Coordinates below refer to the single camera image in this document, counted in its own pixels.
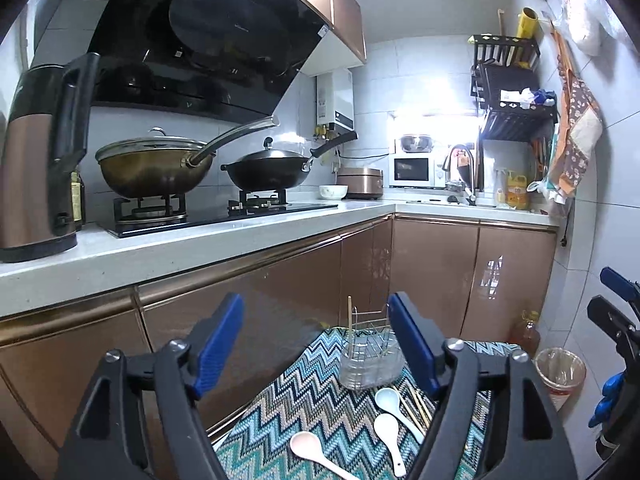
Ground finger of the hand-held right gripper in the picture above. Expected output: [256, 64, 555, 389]
[586, 296, 640, 356]
[599, 266, 640, 308]

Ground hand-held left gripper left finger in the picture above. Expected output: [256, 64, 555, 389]
[54, 292, 246, 480]

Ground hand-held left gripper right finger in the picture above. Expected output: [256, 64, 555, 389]
[386, 291, 581, 480]

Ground wire utensil holder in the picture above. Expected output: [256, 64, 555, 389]
[339, 305, 403, 391]

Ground light blue ceramic spoon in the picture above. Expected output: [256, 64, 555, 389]
[375, 387, 426, 443]

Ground white ceramic spoon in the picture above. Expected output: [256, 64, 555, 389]
[373, 413, 408, 478]

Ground pink ceramic spoon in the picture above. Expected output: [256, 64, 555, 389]
[290, 431, 346, 480]

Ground person's right hand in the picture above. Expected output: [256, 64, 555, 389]
[589, 371, 627, 430]

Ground trash bin with bag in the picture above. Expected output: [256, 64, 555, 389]
[534, 347, 587, 411]

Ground cooking oil bottle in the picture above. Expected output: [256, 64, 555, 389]
[510, 310, 542, 361]

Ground zigzag knitted cloth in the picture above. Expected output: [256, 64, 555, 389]
[212, 327, 521, 480]

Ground black gas hob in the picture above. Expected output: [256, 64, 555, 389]
[102, 191, 341, 240]

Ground yellow detergent bottle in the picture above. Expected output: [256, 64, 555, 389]
[505, 170, 530, 209]

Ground patterned apron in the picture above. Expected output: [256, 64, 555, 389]
[542, 30, 603, 201]

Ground rice cooker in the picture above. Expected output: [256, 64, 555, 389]
[336, 167, 385, 201]

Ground white microwave oven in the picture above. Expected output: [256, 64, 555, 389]
[389, 152, 448, 189]

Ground black wok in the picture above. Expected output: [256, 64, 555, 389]
[220, 130, 359, 192]

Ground golden wok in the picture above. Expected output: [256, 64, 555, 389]
[95, 115, 281, 200]

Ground steel kitchen faucet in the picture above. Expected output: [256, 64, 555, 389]
[442, 144, 478, 206]

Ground black wok lid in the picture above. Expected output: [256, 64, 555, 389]
[234, 137, 312, 162]

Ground dark glass bottle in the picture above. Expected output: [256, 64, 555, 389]
[70, 167, 87, 233]

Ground glass wok lid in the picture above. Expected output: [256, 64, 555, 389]
[96, 127, 217, 163]

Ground brown thermal kettle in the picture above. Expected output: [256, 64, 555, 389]
[0, 52, 101, 264]

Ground white gas water heater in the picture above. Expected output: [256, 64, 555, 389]
[315, 67, 355, 131]

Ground white plastic bag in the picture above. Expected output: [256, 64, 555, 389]
[562, 0, 603, 57]

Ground yellow roll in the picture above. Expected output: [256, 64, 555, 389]
[516, 7, 540, 41]

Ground black range hood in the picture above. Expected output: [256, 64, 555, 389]
[87, 0, 335, 123]

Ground black wall rack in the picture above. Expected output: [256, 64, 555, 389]
[469, 34, 558, 143]

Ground copper wall cabinet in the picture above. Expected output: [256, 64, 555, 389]
[250, 0, 368, 63]

